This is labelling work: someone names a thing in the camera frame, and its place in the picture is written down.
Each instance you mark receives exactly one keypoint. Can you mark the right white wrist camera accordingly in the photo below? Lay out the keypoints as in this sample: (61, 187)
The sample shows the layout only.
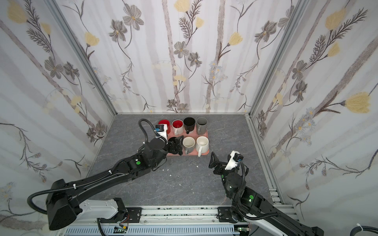
(234, 160)

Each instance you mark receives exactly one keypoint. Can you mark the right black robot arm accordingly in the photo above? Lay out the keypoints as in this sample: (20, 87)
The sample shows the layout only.
(248, 206)

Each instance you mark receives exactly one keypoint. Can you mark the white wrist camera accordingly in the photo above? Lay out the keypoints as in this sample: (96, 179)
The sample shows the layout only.
(234, 160)
(161, 132)

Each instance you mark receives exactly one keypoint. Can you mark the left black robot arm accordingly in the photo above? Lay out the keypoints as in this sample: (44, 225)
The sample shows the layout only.
(63, 202)

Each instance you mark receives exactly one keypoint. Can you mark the right aluminium corner post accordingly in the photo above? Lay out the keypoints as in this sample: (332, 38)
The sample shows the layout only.
(279, 53)

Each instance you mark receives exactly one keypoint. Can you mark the white mug red inside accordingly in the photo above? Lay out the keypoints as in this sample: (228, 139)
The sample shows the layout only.
(178, 127)

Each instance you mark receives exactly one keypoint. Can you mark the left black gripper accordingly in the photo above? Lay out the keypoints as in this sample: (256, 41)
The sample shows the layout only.
(181, 138)

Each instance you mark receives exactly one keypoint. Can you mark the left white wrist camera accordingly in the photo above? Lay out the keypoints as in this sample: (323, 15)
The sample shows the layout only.
(161, 132)

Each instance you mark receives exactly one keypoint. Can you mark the red mug black handle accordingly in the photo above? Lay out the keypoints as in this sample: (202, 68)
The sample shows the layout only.
(167, 123)

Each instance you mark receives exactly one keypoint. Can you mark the pink plastic tray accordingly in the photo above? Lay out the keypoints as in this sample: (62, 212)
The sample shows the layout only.
(192, 134)

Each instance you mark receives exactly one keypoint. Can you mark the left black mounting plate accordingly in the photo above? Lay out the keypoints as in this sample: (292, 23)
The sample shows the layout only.
(134, 214)

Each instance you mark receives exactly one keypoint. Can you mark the white ventilated cable duct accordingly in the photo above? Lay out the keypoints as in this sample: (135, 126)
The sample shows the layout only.
(171, 230)

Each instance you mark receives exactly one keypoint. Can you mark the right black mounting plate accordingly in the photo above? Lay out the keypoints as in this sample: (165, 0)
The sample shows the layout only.
(224, 215)

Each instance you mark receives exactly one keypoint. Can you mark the black mug grey rim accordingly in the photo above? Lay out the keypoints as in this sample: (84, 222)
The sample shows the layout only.
(172, 146)

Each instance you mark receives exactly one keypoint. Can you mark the aluminium corner post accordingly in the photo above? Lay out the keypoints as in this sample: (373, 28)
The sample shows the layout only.
(79, 51)
(279, 53)

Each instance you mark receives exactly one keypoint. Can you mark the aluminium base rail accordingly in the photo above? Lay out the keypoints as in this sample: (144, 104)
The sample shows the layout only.
(109, 213)

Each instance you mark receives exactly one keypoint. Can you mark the left aluminium corner post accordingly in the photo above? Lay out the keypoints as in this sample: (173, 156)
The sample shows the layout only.
(79, 51)

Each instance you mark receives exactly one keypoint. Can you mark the small grey mug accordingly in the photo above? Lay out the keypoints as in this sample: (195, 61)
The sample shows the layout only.
(188, 145)

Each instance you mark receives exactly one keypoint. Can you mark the black mug white base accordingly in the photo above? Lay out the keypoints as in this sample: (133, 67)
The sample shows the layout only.
(189, 124)

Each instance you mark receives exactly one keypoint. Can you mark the white ribbed-base mug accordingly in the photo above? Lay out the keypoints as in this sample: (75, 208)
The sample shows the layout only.
(202, 146)

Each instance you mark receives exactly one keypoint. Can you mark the black mounting plate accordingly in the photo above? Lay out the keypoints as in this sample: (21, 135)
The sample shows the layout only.
(224, 215)
(134, 214)

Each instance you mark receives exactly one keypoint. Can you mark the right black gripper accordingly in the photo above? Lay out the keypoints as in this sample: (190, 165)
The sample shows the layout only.
(218, 166)

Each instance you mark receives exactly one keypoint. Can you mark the tall grey mug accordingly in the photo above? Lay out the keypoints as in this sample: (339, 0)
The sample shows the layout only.
(201, 125)

